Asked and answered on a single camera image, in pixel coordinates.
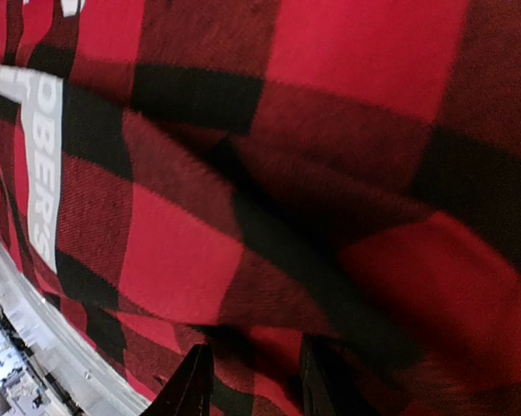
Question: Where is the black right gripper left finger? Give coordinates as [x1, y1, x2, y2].
[149, 344, 212, 416]

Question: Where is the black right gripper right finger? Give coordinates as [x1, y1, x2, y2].
[300, 336, 373, 416]

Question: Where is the red black plaid shirt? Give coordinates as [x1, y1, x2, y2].
[0, 1, 521, 415]

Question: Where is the aluminium front rail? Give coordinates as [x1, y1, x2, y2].
[0, 243, 151, 415]

